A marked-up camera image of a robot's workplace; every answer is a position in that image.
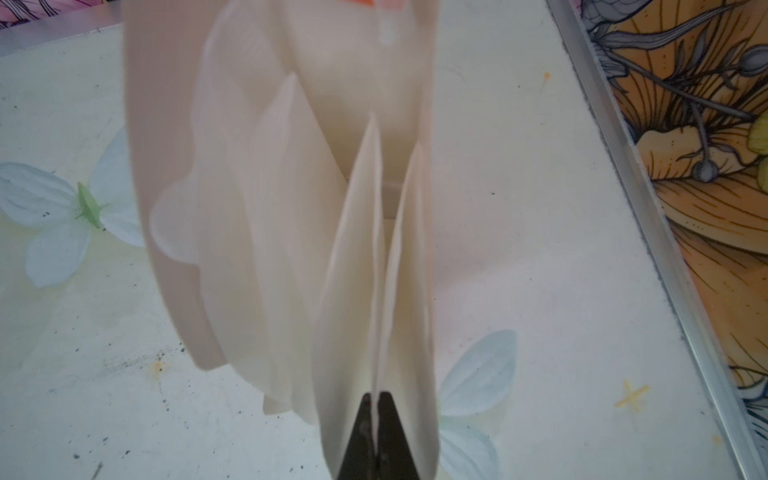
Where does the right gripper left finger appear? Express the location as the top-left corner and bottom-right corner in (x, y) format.
(336, 393), (376, 480)

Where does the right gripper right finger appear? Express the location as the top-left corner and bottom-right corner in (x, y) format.
(375, 391), (419, 480)

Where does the white coffee filter stack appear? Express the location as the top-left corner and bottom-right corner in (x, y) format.
(122, 1), (440, 479)

